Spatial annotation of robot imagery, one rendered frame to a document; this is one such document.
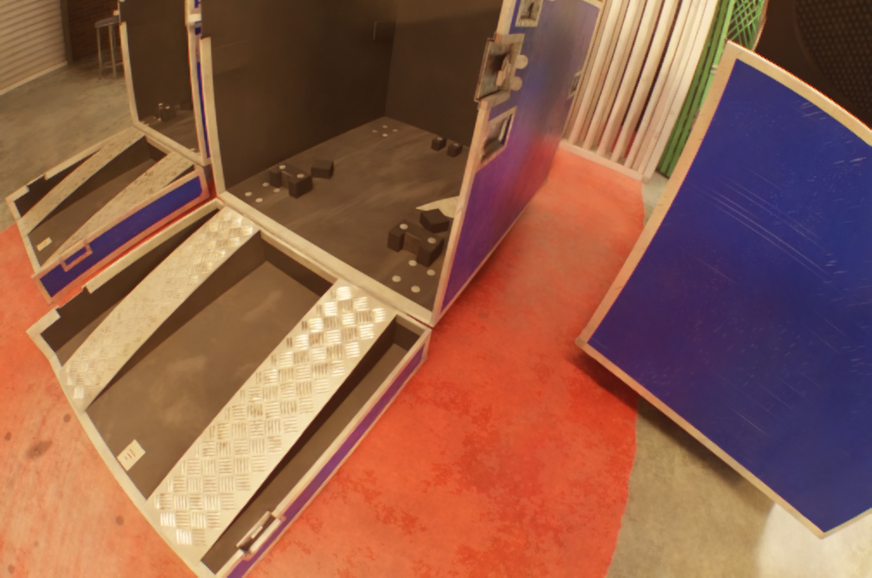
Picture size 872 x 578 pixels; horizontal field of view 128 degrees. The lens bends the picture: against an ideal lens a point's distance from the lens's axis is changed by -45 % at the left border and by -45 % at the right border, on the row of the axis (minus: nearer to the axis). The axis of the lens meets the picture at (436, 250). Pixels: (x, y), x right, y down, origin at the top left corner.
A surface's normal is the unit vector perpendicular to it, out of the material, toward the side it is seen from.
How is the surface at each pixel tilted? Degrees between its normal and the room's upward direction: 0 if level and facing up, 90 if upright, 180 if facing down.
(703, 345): 90
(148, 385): 2
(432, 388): 0
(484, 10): 90
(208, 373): 2
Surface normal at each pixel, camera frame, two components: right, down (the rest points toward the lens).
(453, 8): -0.50, 0.50
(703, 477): 0.16, -0.75
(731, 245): -0.71, 0.36
